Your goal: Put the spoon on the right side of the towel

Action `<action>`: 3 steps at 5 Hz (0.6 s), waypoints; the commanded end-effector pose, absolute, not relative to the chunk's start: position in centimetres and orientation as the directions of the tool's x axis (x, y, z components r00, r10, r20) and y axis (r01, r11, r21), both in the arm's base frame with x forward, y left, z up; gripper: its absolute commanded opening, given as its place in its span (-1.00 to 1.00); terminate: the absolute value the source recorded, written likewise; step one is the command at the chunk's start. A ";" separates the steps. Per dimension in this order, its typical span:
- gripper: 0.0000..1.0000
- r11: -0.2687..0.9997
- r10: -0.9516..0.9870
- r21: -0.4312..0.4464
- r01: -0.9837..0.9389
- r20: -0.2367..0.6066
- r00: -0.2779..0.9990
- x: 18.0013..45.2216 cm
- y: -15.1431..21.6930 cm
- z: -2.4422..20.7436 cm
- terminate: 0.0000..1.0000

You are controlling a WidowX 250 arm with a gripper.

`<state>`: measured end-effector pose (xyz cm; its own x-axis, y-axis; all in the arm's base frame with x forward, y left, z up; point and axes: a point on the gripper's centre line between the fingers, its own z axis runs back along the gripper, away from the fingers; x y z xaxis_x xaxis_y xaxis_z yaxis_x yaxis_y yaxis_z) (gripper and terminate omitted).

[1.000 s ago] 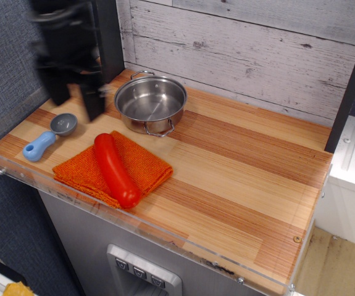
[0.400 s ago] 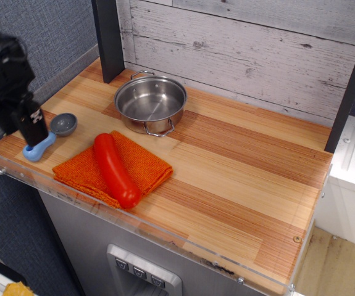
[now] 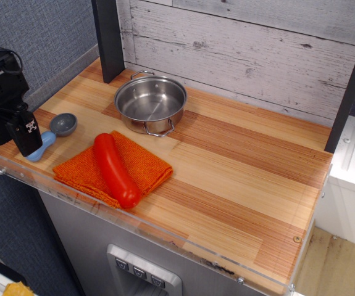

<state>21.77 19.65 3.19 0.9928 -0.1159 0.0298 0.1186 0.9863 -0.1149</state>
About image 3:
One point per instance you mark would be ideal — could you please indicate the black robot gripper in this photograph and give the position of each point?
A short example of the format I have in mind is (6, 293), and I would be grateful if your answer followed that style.
(21, 125)

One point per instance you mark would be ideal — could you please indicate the blue grey toy scoop spoon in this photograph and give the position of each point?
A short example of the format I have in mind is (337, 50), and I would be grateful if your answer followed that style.
(61, 125)

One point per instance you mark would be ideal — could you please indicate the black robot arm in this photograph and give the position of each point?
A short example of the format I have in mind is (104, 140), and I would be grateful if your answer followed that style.
(17, 123)

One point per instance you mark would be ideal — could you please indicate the orange knitted towel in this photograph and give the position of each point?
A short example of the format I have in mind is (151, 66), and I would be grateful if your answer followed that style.
(83, 174)

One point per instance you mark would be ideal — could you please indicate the red toy sausage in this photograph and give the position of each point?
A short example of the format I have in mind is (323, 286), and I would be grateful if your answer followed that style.
(115, 175)

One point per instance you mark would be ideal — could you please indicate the grey toy fridge cabinet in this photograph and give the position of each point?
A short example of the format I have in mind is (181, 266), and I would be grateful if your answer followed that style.
(85, 237)

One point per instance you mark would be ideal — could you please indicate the stainless steel pot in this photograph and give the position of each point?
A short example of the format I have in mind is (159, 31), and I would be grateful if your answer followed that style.
(151, 104)

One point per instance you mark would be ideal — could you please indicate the clear acrylic table guard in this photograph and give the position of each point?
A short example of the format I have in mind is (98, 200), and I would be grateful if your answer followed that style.
(244, 187)

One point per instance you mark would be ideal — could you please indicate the yellow black object bottom left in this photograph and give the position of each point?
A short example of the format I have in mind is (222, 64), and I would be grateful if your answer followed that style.
(17, 289)

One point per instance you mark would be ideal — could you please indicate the silver dispenser button panel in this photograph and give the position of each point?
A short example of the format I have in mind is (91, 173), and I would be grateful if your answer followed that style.
(134, 275)

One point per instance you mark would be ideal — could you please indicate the white side cabinet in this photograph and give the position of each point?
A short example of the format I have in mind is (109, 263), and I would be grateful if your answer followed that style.
(335, 211)

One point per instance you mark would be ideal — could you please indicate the dark grey left post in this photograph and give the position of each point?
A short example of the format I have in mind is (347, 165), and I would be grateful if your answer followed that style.
(109, 39)

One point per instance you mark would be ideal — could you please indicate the dark grey post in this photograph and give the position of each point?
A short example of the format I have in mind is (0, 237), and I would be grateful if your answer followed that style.
(342, 115)
(109, 39)

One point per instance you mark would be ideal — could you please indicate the dark grey right post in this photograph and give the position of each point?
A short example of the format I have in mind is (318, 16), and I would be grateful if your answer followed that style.
(342, 115)

